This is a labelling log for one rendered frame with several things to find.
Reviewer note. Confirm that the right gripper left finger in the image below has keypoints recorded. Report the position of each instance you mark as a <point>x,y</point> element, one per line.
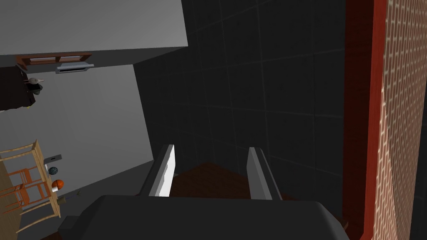
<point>163,175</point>

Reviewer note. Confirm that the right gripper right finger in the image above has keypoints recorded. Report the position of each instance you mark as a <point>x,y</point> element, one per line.
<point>262,176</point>

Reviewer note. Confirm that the red wooden door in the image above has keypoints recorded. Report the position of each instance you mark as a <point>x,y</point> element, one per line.
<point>362,113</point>

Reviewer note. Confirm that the light wooden table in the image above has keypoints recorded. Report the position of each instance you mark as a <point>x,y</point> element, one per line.
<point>41,173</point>

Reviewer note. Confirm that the orange wooden chair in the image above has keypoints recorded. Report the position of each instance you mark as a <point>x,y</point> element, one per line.
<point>23,190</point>

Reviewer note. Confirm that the dark brown cabinet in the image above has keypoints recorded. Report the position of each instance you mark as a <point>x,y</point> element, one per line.
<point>15,90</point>

